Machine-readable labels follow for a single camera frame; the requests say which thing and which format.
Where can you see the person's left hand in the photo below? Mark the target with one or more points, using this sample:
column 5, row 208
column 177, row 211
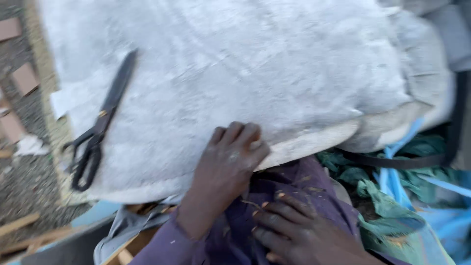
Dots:
column 220, row 176

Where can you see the person's right hand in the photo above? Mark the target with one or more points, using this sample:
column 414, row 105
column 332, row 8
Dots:
column 309, row 235

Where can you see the person's left fingers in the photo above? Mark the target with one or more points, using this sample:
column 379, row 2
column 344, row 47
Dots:
column 239, row 134

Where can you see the white padded cushion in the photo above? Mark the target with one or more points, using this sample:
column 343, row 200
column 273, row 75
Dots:
column 239, row 66

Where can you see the purple garment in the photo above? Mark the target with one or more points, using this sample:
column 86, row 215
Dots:
column 287, row 176

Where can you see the black scissors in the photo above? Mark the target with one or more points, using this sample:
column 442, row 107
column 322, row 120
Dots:
column 106, row 110

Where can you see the grey cloth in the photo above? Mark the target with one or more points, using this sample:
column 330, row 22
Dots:
column 121, row 224

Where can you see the green cloth heap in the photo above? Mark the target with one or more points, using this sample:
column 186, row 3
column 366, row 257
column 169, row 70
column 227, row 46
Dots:
column 379, row 206

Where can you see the blue plastic strips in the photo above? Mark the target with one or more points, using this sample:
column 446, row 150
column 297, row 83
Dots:
column 393, row 180

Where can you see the dark grey panel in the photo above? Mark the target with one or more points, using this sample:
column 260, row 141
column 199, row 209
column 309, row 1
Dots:
column 73, row 246

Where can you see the yellow foam board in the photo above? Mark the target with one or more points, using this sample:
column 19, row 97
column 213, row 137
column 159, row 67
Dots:
column 46, row 73

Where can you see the white paper scrap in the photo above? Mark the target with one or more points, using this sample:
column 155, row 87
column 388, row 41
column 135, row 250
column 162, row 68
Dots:
column 31, row 145

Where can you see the wooden stick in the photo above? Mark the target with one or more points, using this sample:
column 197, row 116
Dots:
column 36, row 239
column 18, row 223

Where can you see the grey fabric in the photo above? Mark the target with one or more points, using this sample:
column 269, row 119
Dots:
column 449, row 33

